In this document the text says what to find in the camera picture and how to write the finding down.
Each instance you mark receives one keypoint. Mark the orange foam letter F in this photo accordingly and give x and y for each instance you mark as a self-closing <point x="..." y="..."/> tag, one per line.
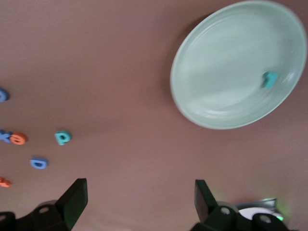
<point x="4" y="182"/>

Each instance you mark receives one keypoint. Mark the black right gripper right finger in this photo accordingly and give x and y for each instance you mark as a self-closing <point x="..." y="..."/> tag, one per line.
<point x="207" y="211"/>

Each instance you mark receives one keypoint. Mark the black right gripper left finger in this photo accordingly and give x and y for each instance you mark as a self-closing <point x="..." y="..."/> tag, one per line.
<point x="69" y="209"/>

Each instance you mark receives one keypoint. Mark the teal foam letter R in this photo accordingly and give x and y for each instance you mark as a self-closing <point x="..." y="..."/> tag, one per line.
<point x="269" y="80"/>

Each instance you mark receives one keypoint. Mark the blue foam letter D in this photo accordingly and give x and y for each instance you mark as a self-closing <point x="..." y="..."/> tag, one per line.
<point x="38" y="163"/>

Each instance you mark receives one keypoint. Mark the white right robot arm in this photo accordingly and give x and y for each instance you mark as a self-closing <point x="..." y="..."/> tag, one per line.
<point x="247" y="212"/>

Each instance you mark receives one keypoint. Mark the pale green round plate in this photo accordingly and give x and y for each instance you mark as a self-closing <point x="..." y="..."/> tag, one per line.
<point x="235" y="60"/>

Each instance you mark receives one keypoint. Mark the blue foam letter X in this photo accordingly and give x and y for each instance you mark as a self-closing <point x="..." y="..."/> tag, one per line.
<point x="4" y="136"/>

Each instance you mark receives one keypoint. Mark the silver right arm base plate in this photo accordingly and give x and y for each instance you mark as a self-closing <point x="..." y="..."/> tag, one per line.
<point x="255" y="202"/>

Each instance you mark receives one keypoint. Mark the teal foam letter P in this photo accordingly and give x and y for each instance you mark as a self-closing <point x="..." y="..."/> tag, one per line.
<point x="62" y="137"/>

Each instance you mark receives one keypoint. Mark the orange foam letter E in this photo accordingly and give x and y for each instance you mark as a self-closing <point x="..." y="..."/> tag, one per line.
<point x="18" y="138"/>

